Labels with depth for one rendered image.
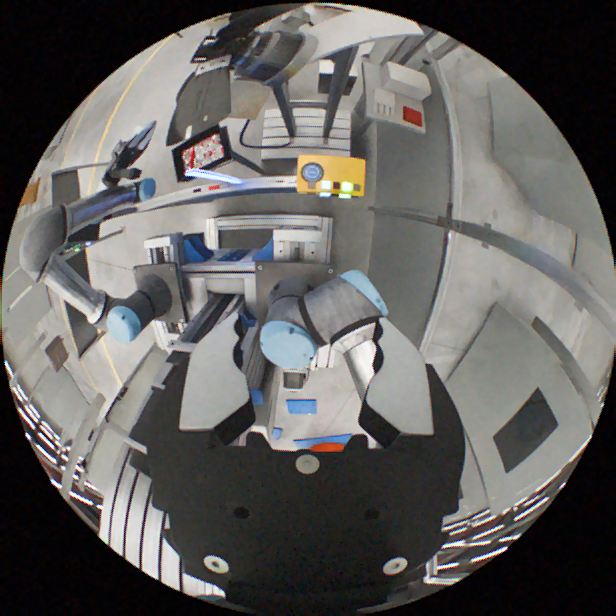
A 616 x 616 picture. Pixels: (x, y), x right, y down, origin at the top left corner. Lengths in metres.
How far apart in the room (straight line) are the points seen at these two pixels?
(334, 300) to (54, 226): 0.61
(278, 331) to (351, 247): 1.32
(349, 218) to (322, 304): 1.27
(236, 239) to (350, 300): 1.19
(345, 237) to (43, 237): 1.68
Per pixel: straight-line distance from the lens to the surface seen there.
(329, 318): 0.39
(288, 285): 0.55
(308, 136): 1.62
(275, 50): 0.65
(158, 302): 0.72
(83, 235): 0.92
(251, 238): 1.45
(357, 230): 1.64
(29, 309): 6.62
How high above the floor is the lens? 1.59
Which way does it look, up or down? 61 degrees down
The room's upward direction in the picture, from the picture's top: 179 degrees counter-clockwise
